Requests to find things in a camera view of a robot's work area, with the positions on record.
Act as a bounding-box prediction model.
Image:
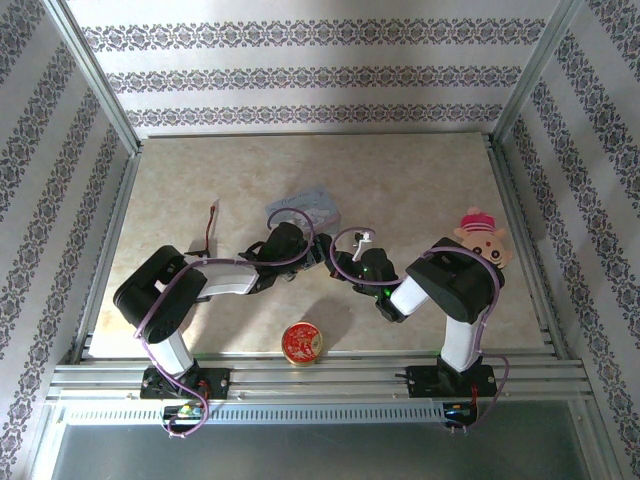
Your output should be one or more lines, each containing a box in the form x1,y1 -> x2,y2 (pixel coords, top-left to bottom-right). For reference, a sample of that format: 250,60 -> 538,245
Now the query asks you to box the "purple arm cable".
133,207 -> 316,440
327,228 -> 512,434

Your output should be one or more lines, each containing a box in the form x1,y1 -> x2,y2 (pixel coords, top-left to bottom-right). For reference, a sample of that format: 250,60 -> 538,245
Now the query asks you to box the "round red gold tin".
280,322 -> 325,368

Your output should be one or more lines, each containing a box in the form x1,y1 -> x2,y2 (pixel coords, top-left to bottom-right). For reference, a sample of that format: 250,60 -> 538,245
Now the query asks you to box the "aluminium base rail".
47,349 -> 599,404

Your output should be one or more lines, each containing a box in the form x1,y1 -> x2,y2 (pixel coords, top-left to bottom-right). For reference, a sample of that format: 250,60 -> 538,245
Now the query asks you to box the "small wired connector board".
443,402 -> 476,426
162,402 -> 206,424

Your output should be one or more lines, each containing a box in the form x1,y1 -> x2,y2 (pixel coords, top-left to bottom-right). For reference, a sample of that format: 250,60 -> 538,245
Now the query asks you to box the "aluminium side rail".
69,149 -> 144,369
487,134 -> 569,359

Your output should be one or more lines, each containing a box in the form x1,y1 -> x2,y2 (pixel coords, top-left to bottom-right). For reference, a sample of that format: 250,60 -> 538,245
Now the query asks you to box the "aluminium frame post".
42,0 -> 141,154
492,0 -> 586,146

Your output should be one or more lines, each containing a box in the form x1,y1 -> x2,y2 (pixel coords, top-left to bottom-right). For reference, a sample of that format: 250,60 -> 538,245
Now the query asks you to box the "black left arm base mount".
140,367 -> 231,401

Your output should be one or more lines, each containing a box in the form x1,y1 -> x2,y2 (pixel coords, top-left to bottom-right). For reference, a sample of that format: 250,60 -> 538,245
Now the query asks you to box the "red black wire white tag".
182,196 -> 222,259

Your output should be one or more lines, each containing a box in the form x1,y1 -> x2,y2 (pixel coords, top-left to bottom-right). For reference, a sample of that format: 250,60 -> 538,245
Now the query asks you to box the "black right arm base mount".
407,364 -> 496,400

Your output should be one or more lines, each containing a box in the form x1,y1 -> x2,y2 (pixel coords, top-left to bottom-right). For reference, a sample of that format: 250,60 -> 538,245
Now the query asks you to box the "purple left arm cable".
133,207 -> 316,440

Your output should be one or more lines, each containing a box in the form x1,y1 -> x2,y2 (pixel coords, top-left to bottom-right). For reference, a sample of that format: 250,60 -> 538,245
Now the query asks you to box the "pale blue card pack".
263,186 -> 344,236

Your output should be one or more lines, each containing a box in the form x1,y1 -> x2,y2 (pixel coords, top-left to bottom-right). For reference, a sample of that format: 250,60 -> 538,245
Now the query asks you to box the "grey metal panel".
49,424 -> 594,480

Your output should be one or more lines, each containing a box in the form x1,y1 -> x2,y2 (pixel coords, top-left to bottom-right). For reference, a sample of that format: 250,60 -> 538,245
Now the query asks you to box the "aluminium rear rail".
144,130 -> 494,140

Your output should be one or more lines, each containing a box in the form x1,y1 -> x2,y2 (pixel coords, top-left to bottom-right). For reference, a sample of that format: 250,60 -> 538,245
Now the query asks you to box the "slotted grey cable duct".
59,402 -> 449,426

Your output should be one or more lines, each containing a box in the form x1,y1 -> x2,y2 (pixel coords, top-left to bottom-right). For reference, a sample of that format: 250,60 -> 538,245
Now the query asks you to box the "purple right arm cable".
327,228 -> 512,434

